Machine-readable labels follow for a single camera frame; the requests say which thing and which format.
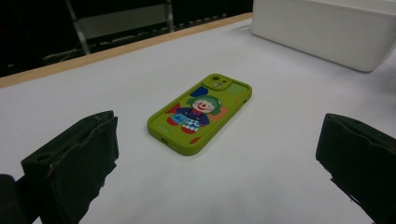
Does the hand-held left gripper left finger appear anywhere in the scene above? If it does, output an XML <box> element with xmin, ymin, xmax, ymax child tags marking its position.
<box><xmin>21</xmin><ymin>110</ymin><xmax>120</xmax><ymax>224</ymax></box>

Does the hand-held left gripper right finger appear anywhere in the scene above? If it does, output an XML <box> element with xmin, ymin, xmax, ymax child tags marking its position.
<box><xmin>315</xmin><ymin>113</ymin><xmax>396</xmax><ymax>224</ymax></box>

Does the white table mat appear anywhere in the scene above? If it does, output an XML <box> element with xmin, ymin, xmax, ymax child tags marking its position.
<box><xmin>0</xmin><ymin>18</ymin><xmax>396</xmax><ymax>224</ymax></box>

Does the white plastic storage box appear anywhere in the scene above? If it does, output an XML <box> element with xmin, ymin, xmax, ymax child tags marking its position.
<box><xmin>251</xmin><ymin>0</ymin><xmax>396</xmax><ymax>73</ymax></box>

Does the white metal stand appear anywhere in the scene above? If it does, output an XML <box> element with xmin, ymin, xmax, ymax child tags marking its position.
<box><xmin>64</xmin><ymin>0</ymin><xmax>176</xmax><ymax>56</ymax></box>

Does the green clown print phone case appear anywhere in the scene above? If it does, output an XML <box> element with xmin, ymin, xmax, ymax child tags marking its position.
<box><xmin>147</xmin><ymin>73</ymin><xmax>253</xmax><ymax>157</ymax></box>

